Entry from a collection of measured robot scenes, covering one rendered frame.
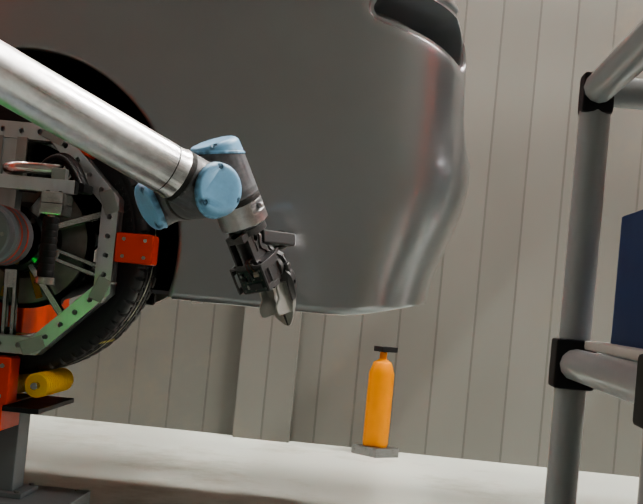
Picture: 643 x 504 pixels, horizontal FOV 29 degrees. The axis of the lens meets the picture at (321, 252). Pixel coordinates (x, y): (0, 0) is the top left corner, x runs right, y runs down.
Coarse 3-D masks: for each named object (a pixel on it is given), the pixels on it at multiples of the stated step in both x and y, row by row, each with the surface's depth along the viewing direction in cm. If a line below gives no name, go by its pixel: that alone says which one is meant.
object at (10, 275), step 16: (32, 144) 310; (48, 144) 302; (32, 208) 303; (32, 224) 307; (64, 224) 303; (80, 224) 304; (32, 256) 307; (80, 256) 304; (16, 272) 303; (32, 272) 302; (16, 288) 303; (48, 288) 302; (16, 304) 303; (16, 320) 304
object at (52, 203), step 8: (48, 192) 270; (56, 192) 270; (40, 200) 270; (48, 200) 270; (56, 200) 270; (64, 200) 271; (72, 200) 278; (40, 208) 270; (48, 208) 270; (56, 208) 270; (64, 208) 272; (56, 216) 277; (64, 216) 274
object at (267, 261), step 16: (240, 240) 225; (256, 240) 230; (240, 256) 227; (256, 256) 228; (272, 256) 229; (240, 272) 229; (256, 272) 227; (272, 272) 229; (240, 288) 231; (256, 288) 228
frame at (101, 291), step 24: (0, 120) 294; (96, 168) 296; (96, 192) 292; (120, 216) 296; (96, 264) 291; (96, 288) 291; (72, 312) 292; (0, 336) 292; (24, 336) 296; (48, 336) 291
